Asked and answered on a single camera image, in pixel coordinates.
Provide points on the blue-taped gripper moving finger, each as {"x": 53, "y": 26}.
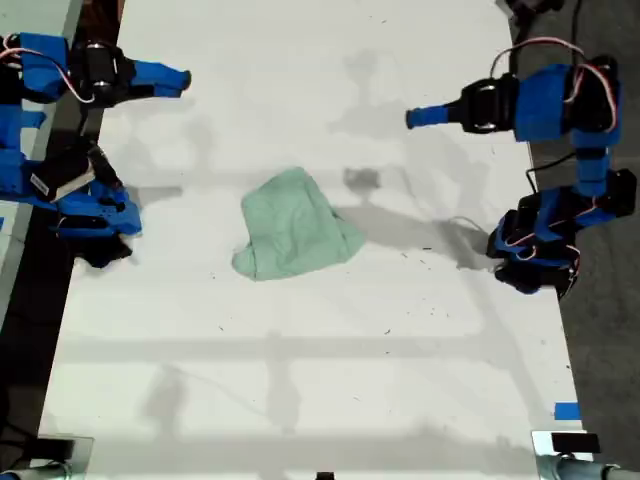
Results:
{"x": 152, "y": 92}

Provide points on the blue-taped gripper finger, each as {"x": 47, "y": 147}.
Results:
{"x": 430, "y": 116}

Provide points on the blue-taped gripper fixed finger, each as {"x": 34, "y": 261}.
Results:
{"x": 162, "y": 74}

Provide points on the pale green T-shirt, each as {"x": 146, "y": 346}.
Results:
{"x": 295, "y": 225}

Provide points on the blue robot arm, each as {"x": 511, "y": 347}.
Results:
{"x": 95, "y": 215}
{"x": 585, "y": 200}

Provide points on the long blue tape strip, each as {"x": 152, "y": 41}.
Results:
{"x": 33, "y": 119}

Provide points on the square blue tape piece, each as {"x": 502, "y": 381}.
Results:
{"x": 567, "y": 411}

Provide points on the small black box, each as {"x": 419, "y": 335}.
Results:
{"x": 55, "y": 446}
{"x": 575, "y": 443}

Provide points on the metal table clamp plate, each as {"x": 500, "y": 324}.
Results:
{"x": 82, "y": 457}
{"x": 541, "y": 455}

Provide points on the tiny black block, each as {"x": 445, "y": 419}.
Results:
{"x": 325, "y": 476}

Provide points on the grey pipe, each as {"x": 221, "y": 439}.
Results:
{"x": 585, "y": 470}
{"x": 35, "y": 472}

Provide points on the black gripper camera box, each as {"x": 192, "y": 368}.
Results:
{"x": 65, "y": 175}
{"x": 532, "y": 5}

